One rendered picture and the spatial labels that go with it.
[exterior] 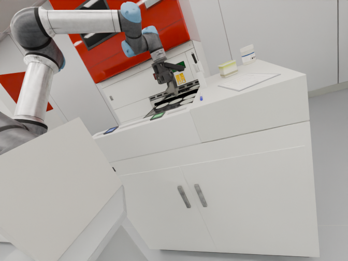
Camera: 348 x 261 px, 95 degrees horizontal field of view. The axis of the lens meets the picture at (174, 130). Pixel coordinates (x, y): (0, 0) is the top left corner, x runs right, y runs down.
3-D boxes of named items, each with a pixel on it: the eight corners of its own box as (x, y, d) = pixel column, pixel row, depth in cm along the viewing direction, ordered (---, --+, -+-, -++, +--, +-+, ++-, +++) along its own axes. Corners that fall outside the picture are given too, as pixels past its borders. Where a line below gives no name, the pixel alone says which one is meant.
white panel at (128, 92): (123, 124, 148) (100, 82, 134) (209, 97, 118) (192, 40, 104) (121, 125, 146) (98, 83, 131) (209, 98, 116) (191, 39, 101)
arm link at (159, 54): (161, 50, 87) (165, 46, 80) (164, 59, 89) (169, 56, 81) (148, 55, 86) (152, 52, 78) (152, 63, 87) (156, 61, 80)
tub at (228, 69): (220, 77, 90) (217, 65, 87) (233, 72, 89) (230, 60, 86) (225, 78, 83) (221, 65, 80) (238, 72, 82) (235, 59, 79)
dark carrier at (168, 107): (157, 105, 124) (157, 105, 124) (200, 91, 111) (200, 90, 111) (139, 124, 94) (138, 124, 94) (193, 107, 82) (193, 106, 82)
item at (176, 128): (109, 154, 91) (96, 132, 86) (203, 131, 71) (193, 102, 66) (99, 164, 83) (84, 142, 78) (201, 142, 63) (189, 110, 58)
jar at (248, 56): (242, 64, 101) (239, 48, 97) (254, 60, 98) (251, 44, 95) (244, 66, 95) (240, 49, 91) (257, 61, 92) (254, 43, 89)
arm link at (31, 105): (-26, 158, 46) (19, 25, 65) (15, 166, 60) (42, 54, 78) (22, 156, 48) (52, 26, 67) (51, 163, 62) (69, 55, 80)
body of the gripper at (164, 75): (159, 85, 91) (150, 64, 87) (172, 80, 93) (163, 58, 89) (162, 85, 84) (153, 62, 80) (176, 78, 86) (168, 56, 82)
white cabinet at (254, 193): (174, 188, 168) (140, 120, 139) (278, 177, 133) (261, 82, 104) (153, 258, 113) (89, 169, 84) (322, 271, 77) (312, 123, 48)
